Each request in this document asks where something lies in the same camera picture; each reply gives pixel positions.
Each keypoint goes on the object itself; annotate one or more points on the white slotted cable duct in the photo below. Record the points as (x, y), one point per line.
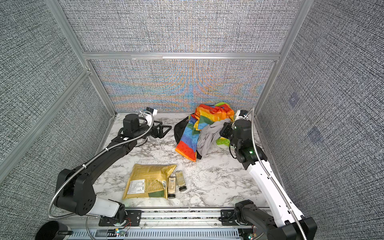
(156, 234)

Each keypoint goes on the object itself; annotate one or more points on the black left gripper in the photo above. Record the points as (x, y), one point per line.
(159, 134)

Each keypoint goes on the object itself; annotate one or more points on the beige tube black cap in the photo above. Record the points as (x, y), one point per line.
(172, 188)

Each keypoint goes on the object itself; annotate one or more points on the gold foil snack bag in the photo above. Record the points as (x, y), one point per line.
(148, 181)

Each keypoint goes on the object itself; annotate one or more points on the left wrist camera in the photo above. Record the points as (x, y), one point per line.
(150, 111)

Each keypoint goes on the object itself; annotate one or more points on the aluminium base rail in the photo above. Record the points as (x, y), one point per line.
(148, 218)

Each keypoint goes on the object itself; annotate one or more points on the grey cloth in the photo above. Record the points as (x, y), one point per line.
(208, 135)

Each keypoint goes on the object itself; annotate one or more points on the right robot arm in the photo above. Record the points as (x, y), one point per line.
(286, 221)

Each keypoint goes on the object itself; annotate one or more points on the rainbow striped cloth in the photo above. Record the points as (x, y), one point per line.
(203, 118)

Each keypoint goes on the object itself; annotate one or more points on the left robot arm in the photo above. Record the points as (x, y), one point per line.
(74, 190)

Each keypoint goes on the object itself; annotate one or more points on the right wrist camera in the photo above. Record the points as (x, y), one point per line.
(241, 115)

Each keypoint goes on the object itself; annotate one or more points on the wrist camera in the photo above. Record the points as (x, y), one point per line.
(241, 115)
(150, 111)

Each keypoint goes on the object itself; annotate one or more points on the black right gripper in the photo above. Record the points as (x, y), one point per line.
(227, 127)

